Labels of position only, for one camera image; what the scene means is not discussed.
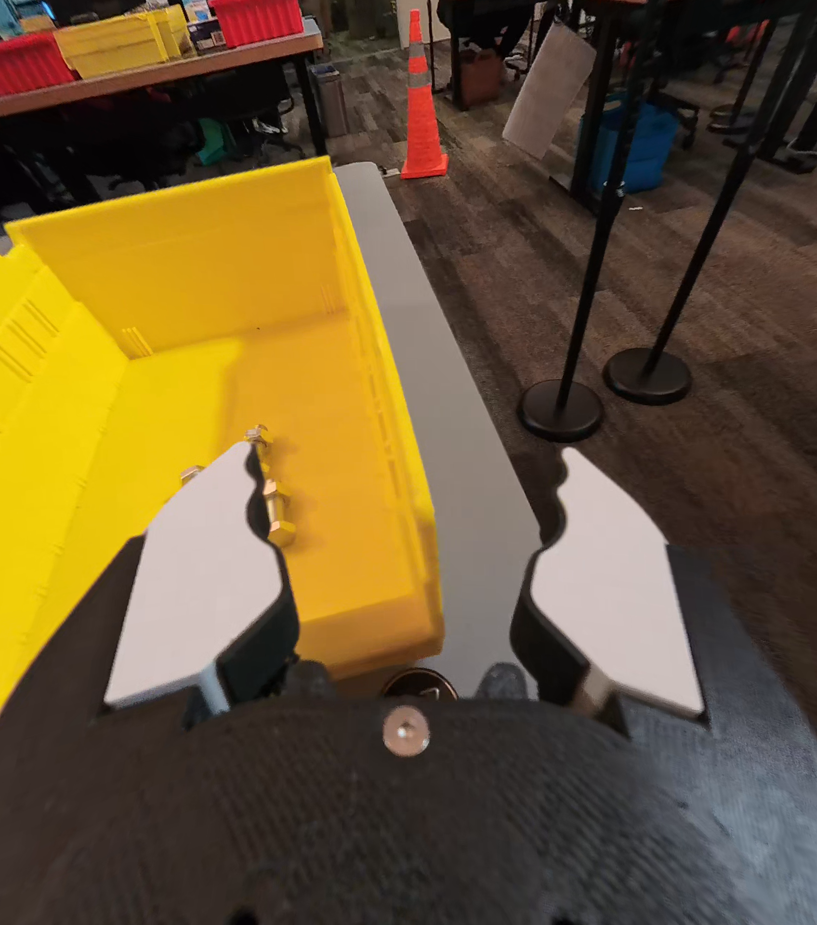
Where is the wooden table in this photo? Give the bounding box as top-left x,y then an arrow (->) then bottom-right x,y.
0,17 -> 327,156

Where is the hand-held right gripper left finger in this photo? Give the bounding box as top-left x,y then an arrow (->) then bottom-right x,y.
103,441 -> 302,725

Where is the white leaning board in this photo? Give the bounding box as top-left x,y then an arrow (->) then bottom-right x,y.
501,20 -> 599,161

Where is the large yellow plastic bin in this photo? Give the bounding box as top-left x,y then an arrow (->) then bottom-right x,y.
0,155 -> 447,787

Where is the brown bag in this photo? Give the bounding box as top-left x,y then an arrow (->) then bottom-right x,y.
458,46 -> 508,111

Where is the black round disc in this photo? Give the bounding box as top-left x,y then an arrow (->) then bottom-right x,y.
382,668 -> 461,700

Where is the blue floor bin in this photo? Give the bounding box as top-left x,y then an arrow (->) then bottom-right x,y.
580,100 -> 682,195

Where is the grey trash can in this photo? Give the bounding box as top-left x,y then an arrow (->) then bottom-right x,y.
309,63 -> 352,140

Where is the silver bolt with nut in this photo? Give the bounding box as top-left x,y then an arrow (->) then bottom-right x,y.
263,477 -> 298,548

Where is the green plastic item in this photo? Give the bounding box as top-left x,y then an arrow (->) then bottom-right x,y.
195,118 -> 237,165

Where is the black stanchion post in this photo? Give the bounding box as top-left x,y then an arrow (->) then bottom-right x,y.
519,0 -> 651,443
602,87 -> 774,407

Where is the orange traffic cone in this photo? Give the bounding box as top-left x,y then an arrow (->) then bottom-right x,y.
399,9 -> 450,181

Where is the yellow ribbed bin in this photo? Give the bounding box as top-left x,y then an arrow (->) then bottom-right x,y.
53,6 -> 194,80

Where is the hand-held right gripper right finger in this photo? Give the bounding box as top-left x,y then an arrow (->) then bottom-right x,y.
510,447 -> 707,737

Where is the red ribbed bin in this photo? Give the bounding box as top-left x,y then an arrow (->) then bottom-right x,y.
0,32 -> 79,98
209,0 -> 305,49

